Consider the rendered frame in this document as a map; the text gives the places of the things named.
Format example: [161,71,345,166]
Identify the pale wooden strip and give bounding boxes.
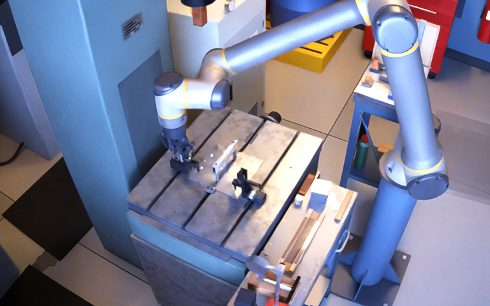
[334,190,354,222]

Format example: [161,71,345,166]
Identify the pale blue block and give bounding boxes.
[309,178,333,204]

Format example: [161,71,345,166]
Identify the grey name plate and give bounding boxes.
[121,11,145,41]

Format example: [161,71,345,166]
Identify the silver fixture plate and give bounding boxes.
[187,142,265,200]

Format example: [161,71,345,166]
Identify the blue cabinet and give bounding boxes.
[443,0,490,73]

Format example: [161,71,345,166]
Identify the red tool cabinet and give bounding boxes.
[361,0,459,80]

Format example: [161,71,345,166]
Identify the green bottle red cap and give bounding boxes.
[353,134,371,171]

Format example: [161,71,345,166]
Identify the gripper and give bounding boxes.
[160,127,196,164]

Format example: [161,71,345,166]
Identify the red fire extinguisher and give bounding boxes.
[477,0,490,45]

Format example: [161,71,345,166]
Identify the red brown block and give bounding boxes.
[298,173,316,196]

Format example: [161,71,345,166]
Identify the brown wooden box black ends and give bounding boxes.
[246,269,302,303]

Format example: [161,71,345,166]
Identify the black floor mat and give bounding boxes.
[1,156,94,261]

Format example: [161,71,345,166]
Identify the blue side table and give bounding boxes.
[339,43,403,189]

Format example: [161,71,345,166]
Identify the small black block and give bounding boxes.
[233,288,257,306]

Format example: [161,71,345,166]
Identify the white flat panel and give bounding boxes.
[416,18,442,78]

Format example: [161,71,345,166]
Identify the grey funnel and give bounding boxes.
[245,254,286,282]

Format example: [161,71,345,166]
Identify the blue drum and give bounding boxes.
[269,0,343,28]

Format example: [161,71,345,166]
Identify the black handwheel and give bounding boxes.
[259,110,283,124]

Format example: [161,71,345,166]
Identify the copper electrode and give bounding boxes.
[192,6,208,27]

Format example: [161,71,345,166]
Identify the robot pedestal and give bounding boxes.
[330,178,412,306]

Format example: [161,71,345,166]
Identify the cream cabinet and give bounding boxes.
[167,0,267,117]

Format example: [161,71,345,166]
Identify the long wooden tray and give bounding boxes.
[278,208,326,274]

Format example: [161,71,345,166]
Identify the white nest bar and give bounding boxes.
[211,139,239,183]

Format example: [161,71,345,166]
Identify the black toe clamp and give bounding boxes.
[169,157,201,174]
[232,167,267,205]

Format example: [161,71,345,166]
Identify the teal machine body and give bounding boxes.
[8,0,248,306]

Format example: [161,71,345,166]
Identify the yellow pallet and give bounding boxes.
[265,14,353,74]

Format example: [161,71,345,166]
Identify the grey slotted machine table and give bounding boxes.
[125,108,325,265]

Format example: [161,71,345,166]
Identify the grey cabinet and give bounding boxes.
[0,0,61,161]

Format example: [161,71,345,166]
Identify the black cable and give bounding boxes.
[0,142,25,167]

